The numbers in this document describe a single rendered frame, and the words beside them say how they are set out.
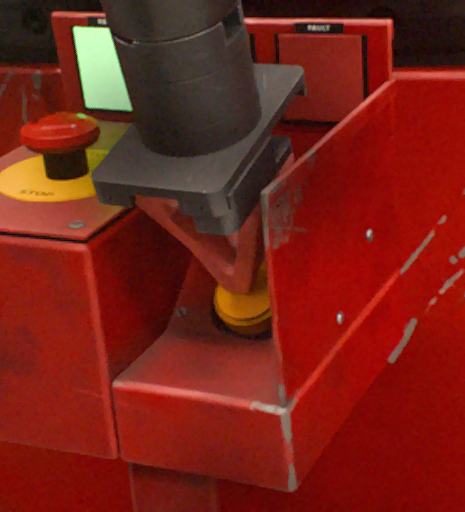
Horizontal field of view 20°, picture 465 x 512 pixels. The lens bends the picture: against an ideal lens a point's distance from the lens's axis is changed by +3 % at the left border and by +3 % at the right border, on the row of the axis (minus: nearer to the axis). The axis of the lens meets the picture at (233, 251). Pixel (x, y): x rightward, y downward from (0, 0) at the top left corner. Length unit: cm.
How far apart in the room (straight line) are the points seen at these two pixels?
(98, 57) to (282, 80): 17
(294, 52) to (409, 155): 19
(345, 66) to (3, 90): 34
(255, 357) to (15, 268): 12
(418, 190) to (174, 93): 34
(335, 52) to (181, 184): 16
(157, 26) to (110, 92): 21
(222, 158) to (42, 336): 14
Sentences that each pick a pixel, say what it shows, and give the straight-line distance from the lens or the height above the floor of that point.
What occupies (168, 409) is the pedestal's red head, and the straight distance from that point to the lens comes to 63.
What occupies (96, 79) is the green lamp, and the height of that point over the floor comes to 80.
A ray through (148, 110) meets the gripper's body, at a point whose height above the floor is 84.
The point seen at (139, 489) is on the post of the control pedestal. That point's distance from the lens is 74.
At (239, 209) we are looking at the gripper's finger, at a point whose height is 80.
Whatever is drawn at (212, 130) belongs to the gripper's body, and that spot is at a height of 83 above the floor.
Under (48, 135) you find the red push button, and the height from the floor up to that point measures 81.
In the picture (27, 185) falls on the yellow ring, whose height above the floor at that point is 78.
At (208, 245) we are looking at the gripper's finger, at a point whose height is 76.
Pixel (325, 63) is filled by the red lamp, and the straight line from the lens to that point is 70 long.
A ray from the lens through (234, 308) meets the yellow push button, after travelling 66.
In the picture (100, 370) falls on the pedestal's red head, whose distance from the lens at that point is 64.
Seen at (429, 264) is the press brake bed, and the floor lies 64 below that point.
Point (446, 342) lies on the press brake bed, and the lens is 92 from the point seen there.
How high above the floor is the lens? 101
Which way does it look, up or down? 23 degrees down
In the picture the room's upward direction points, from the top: 6 degrees counter-clockwise
